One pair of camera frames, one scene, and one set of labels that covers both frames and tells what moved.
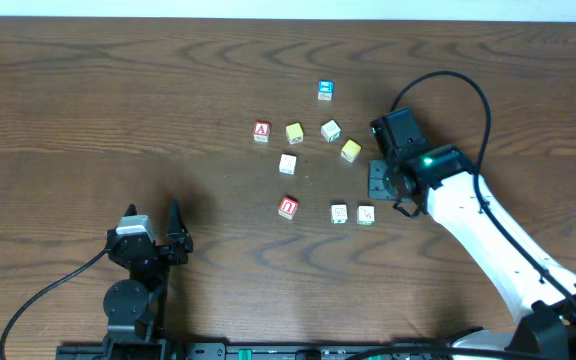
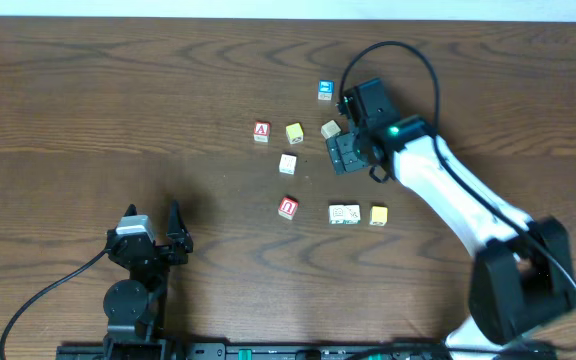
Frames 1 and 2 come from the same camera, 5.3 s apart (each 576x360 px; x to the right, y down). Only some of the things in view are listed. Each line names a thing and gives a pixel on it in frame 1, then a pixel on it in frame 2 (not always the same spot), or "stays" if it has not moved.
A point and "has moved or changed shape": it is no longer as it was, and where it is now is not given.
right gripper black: [377, 189] → [342, 153]
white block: [339, 214] stays
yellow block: [365, 215] → [352, 214]
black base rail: [257, 351] stays
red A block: [262, 131] stays
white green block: [331, 131] stays
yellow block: [350, 150] has moved or changed shape
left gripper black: [157, 251] stays
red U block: [287, 208] stays
